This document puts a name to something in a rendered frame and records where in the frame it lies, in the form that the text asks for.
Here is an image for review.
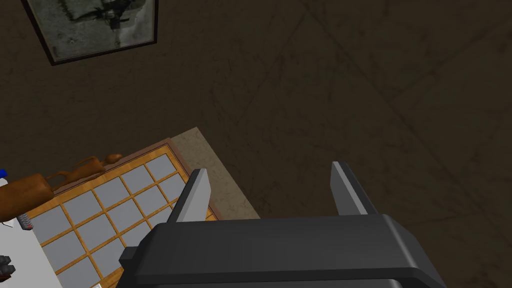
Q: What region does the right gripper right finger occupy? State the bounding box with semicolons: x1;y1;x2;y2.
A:
329;161;379;217

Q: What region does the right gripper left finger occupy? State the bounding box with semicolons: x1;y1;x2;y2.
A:
167;168;212;224

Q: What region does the beige rug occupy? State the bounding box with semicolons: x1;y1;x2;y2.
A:
169;126;262;221

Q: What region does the brown animal figurine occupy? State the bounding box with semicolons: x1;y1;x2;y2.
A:
45;153;125;189

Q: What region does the grey remote control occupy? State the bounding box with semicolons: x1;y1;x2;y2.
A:
15;213;35;232

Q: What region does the brown cylinder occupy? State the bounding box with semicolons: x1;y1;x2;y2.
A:
0;172;55;223

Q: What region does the white table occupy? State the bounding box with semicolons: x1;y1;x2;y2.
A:
0;177;64;288

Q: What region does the dark framed wall picture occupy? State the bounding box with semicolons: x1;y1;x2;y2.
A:
20;0;159;67

